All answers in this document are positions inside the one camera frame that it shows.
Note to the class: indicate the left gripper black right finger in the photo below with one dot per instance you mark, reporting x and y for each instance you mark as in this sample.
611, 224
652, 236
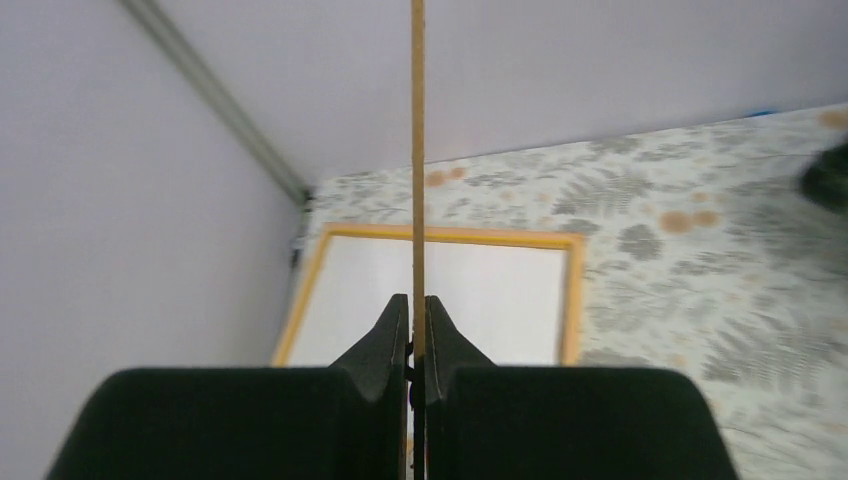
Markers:
485, 421

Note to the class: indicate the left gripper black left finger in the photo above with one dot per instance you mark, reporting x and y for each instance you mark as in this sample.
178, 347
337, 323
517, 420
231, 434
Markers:
346, 420

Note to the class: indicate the orange picture frame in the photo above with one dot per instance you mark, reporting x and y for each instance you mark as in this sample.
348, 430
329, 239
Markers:
515, 295

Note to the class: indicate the brown cardboard backing board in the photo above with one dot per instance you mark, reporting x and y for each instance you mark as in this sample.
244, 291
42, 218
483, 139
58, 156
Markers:
418, 125

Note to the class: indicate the floral patterned table mat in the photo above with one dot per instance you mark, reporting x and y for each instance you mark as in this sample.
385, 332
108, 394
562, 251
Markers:
702, 257

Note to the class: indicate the black poker chip case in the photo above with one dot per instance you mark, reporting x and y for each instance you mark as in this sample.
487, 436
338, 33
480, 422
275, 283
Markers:
824, 182

